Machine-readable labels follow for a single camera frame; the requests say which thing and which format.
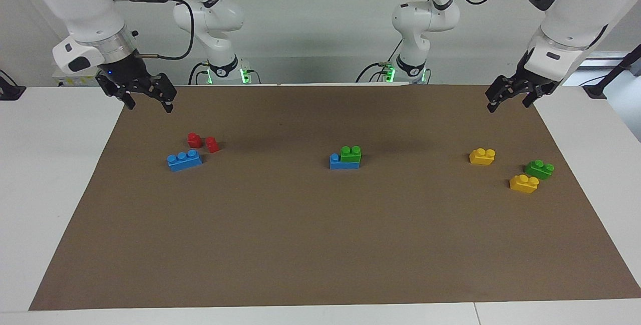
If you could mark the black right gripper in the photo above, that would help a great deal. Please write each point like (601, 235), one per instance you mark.
(125, 72)

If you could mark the white wall socket box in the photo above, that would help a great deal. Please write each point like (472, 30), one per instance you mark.
(67, 78)

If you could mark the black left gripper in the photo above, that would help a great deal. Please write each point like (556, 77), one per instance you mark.
(526, 72)

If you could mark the black table clamp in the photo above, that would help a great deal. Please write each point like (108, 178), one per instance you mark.
(10, 92)

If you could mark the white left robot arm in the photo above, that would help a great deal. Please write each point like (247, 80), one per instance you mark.
(576, 9)

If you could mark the blue three-stud brick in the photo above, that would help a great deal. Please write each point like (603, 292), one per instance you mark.
(184, 161)
(336, 164)

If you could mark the yellow two-stud brick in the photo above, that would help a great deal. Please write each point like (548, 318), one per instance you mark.
(524, 185)
(482, 157)

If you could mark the brown table mat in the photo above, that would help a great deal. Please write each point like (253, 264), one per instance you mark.
(325, 235)

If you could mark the black stand with clamp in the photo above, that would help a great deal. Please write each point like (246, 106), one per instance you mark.
(613, 72)

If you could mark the red one-stud block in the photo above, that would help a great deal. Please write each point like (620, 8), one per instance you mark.
(213, 145)
(194, 140)

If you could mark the green two-stud brick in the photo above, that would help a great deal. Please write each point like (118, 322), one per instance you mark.
(539, 170)
(351, 155)

